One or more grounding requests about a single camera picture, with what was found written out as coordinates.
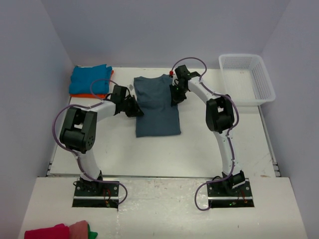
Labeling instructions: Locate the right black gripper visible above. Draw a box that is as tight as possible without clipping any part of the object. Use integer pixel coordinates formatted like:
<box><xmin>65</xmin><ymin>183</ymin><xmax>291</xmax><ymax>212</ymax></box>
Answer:
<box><xmin>169</xmin><ymin>84</ymin><xmax>188</xmax><ymax>107</ymax></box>

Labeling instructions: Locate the grey-blue t-shirt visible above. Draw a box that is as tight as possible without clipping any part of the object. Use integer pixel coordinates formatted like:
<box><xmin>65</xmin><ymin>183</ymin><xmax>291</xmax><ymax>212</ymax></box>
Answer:
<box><xmin>134</xmin><ymin>75</ymin><xmax>181</xmax><ymax>137</ymax></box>

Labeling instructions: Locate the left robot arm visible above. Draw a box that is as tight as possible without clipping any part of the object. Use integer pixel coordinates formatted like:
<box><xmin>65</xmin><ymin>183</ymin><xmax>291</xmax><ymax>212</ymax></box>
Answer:
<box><xmin>54</xmin><ymin>85</ymin><xmax>144</xmax><ymax>196</ymax></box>

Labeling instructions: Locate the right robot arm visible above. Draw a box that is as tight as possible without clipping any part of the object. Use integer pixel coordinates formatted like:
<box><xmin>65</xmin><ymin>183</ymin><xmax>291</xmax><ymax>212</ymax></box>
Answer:
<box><xmin>169</xmin><ymin>65</ymin><xmax>245</xmax><ymax>196</ymax></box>

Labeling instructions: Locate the folded blue t-shirt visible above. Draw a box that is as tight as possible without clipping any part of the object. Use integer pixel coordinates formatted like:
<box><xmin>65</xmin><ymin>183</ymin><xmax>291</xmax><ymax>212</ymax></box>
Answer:
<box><xmin>69</xmin><ymin>64</ymin><xmax>113</xmax><ymax>95</ymax></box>

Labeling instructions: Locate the folded orange t-shirt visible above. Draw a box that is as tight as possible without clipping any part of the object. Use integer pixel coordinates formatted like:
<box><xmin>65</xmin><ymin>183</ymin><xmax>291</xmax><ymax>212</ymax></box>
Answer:
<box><xmin>70</xmin><ymin>70</ymin><xmax>114</xmax><ymax>98</ymax></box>

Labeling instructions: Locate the white plastic basket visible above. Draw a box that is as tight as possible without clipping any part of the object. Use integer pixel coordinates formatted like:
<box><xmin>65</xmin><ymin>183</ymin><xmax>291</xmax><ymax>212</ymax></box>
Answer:
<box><xmin>219</xmin><ymin>54</ymin><xmax>276</xmax><ymax>107</ymax></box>

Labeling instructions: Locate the pink folded cloth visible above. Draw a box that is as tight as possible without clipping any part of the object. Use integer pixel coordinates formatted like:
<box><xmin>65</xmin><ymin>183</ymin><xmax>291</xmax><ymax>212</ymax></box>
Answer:
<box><xmin>69</xmin><ymin>221</ymin><xmax>88</xmax><ymax>239</ymax></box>

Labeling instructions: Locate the green cloth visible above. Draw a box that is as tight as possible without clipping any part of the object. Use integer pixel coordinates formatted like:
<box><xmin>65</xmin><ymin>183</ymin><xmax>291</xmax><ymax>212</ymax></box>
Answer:
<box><xmin>87</xmin><ymin>224</ymin><xmax>98</xmax><ymax>239</ymax></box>

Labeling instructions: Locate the magenta folded cloth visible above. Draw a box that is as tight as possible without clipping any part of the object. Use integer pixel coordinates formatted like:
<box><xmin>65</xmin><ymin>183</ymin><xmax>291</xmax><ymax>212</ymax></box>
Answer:
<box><xmin>24</xmin><ymin>224</ymin><xmax>70</xmax><ymax>239</ymax></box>

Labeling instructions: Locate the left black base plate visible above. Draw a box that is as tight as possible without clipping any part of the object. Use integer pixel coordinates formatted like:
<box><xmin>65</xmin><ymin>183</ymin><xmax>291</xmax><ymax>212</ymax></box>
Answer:
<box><xmin>72</xmin><ymin>180</ymin><xmax>119</xmax><ymax>209</ymax></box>

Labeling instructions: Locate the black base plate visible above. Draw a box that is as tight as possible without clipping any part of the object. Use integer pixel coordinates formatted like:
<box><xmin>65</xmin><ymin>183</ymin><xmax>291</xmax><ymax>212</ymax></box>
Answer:
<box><xmin>72</xmin><ymin>180</ymin><xmax>119</xmax><ymax>209</ymax></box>
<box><xmin>207</xmin><ymin>179</ymin><xmax>255</xmax><ymax>209</ymax></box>

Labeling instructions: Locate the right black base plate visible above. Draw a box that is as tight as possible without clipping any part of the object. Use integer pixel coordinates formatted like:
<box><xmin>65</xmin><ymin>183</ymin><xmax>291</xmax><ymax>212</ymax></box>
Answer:
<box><xmin>207</xmin><ymin>179</ymin><xmax>255</xmax><ymax>209</ymax></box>

